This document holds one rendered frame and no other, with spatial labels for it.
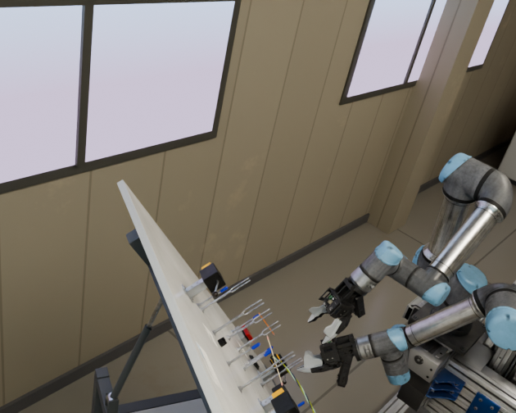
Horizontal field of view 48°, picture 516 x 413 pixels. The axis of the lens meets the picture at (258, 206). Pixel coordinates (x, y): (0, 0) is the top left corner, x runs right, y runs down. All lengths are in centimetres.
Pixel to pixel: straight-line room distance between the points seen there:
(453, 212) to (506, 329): 44
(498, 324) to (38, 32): 170
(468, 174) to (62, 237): 164
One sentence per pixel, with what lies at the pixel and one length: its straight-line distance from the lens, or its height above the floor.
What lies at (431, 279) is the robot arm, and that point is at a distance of 178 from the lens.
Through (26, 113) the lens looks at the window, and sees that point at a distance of 221.
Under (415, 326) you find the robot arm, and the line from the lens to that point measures 205.
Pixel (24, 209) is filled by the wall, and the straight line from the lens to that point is 242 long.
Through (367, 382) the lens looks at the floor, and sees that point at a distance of 363.
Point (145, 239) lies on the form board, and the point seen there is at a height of 169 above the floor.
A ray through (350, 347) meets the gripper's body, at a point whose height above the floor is 120.
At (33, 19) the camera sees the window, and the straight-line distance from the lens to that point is 210.
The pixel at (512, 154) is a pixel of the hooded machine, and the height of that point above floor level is 32.
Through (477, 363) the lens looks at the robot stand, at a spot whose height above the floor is 107.
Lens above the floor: 247
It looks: 30 degrees down
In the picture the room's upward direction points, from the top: 13 degrees clockwise
